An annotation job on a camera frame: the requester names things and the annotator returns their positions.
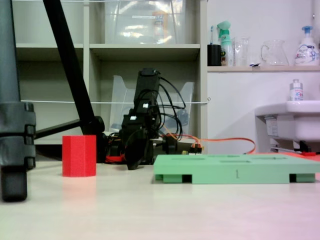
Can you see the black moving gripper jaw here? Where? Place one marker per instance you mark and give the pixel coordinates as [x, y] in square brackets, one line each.
[137, 150]

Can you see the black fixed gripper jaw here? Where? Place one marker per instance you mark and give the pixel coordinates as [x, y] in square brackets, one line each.
[150, 152]

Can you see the red octagonal pillar block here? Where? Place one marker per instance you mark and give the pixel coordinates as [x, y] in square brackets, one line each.
[78, 156]

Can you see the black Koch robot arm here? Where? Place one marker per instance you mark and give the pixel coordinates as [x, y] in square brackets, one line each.
[146, 87]

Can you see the clear plastic document tray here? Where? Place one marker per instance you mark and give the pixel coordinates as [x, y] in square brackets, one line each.
[120, 100]

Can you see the beige shelf unit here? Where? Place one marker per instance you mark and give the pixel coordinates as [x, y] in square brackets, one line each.
[145, 52]

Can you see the green shape sorter board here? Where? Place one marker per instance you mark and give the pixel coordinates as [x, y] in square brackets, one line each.
[225, 167]

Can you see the black tripod brace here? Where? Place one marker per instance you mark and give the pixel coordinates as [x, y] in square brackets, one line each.
[58, 128]

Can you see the clear plastic storage box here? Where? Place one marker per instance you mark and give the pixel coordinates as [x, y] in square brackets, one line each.
[145, 22]

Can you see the black cup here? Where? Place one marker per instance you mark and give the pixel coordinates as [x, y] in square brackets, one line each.
[214, 55]

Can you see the blue white toothbrush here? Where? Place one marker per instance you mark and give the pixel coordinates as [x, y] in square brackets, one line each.
[212, 35]

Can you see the green spray bottle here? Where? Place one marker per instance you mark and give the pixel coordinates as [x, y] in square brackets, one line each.
[225, 47]

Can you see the clear measuring cup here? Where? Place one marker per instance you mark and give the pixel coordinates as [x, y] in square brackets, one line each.
[241, 52]

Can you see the dark grey tripod leg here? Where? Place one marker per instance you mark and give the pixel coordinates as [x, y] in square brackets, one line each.
[11, 112]

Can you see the clear glass pitcher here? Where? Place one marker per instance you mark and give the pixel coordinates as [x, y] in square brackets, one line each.
[275, 53]

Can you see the white sink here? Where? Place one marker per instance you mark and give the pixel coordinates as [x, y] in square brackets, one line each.
[300, 120]

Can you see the orange foam slab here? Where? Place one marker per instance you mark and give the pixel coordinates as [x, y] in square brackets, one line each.
[307, 154]

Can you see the small clear sanitizer bottle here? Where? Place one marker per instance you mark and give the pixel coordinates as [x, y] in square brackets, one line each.
[296, 92]

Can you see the white pump soap bottle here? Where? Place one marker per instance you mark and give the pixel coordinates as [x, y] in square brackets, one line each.
[307, 52]

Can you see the wooden wall ledge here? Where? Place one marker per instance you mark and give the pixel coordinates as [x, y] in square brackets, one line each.
[262, 69]

